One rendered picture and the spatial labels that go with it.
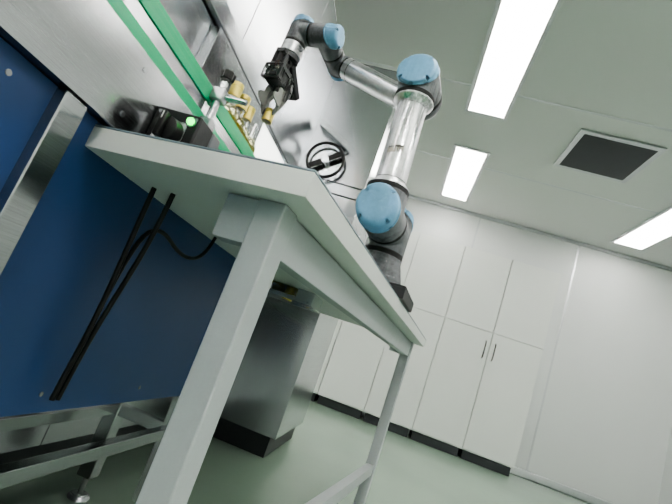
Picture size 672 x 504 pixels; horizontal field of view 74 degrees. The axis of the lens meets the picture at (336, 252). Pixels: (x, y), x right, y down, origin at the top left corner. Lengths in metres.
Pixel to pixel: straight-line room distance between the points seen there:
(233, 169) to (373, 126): 2.01
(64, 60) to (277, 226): 0.32
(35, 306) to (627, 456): 5.73
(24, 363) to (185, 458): 0.32
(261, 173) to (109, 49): 0.28
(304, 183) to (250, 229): 0.10
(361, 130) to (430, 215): 3.33
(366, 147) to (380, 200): 1.35
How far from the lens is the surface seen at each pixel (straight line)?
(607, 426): 5.89
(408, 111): 1.29
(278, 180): 0.52
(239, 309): 0.54
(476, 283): 5.11
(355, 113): 2.58
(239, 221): 0.58
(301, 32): 1.63
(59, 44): 0.65
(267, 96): 1.57
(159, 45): 0.82
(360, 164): 2.43
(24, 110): 0.65
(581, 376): 5.78
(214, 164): 0.58
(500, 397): 5.06
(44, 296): 0.75
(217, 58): 1.47
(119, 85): 0.72
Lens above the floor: 0.57
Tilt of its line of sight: 12 degrees up
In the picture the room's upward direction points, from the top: 20 degrees clockwise
